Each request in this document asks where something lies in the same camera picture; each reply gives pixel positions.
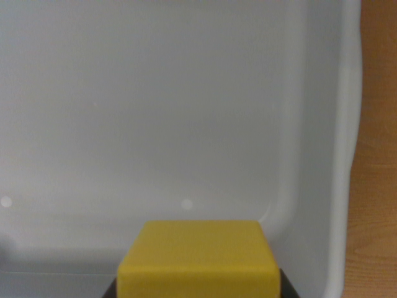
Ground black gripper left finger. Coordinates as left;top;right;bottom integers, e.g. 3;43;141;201
100;277;119;298

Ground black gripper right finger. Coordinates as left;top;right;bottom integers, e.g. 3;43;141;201
278;268;301;298

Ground yellow cube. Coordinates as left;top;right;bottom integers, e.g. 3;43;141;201
117;220;282;298

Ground grey plastic bin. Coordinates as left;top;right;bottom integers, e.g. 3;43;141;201
0;0;364;298

